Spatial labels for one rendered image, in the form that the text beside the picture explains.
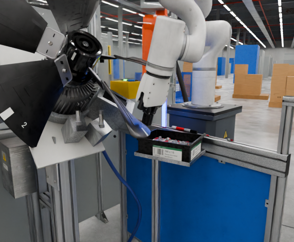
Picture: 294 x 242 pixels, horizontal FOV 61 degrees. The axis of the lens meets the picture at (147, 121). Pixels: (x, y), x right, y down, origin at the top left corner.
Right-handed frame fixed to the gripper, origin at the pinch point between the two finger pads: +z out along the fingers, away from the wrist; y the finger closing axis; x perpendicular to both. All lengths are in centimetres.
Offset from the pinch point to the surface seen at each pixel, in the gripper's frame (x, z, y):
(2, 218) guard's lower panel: -67, 92, 25
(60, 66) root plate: -20.3, -11.1, 21.4
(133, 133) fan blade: 6.0, 0.2, 11.2
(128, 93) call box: -41, 9, -29
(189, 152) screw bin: 11.6, 10.0, -13.4
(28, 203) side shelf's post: -54, 74, 16
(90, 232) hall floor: -50, 118, -26
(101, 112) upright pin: -16.5, 4.3, 6.5
